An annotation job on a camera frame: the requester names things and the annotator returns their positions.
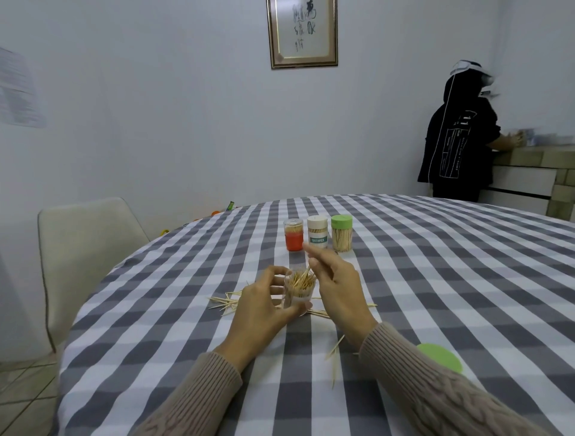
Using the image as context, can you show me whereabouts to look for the person's left hand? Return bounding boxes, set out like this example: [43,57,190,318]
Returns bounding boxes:
[219,266,313,373]

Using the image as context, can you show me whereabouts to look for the person's right hand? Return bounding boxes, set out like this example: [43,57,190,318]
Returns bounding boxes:
[303,244,378,347]

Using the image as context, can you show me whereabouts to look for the person's right forearm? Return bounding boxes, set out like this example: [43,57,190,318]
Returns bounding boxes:
[358,322,554,436]

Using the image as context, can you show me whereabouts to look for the person's left forearm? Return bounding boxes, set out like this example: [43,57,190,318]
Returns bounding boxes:
[129,350,243,436]

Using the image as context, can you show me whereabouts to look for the bundle of toothpicks in jar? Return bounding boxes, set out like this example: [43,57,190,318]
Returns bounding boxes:
[287,268,317,295]

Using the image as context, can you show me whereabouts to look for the white lid toothpick jar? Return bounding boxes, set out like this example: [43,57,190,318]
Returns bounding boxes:
[307,215,330,252]

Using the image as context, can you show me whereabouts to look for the red toothpick jar clear lid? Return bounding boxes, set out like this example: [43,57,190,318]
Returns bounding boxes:
[283,218,305,253]

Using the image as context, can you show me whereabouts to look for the green lid toothpick jar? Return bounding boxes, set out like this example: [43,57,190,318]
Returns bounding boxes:
[331,215,354,253]

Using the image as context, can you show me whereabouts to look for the scattered loose wooden toothpicks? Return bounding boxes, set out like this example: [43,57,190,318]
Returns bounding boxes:
[207,281,378,390]

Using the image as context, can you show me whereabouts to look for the grey white checkered tablecloth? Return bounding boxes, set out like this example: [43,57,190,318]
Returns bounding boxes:
[56,193,575,436]

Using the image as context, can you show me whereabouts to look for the loose green round lid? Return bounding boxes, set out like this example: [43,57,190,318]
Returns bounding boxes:
[415,343,464,375]

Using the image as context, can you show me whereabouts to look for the white chair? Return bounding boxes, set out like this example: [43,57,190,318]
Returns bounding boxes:
[37,197,152,354]

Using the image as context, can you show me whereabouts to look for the beige tiled counter with drawers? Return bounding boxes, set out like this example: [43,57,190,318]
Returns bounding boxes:
[477,144,575,222]

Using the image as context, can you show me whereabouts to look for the gold framed calligraphy picture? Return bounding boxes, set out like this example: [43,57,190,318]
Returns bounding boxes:
[266,0,339,70]

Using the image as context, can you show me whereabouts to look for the blurred items on counter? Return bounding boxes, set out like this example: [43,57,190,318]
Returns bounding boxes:
[503,127,575,147]

